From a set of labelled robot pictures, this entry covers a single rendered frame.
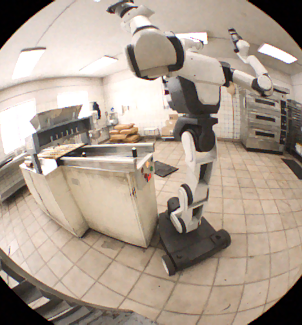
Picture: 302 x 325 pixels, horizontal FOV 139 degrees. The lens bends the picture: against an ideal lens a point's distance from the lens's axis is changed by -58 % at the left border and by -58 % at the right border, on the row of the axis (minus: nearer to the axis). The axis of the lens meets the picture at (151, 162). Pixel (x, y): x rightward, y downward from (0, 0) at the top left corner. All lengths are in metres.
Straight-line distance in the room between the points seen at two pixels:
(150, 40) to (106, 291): 1.40
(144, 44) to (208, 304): 1.36
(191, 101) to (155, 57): 0.31
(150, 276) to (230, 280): 0.67
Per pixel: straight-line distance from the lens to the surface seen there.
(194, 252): 1.07
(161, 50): 0.30
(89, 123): 1.45
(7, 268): 0.26
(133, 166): 0.67
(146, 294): 1.16
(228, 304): 1.23
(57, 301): 0.36
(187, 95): 0.56
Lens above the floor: 1.14
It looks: 23 degrees down
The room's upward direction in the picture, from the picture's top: 7 degrees counter-clockwise
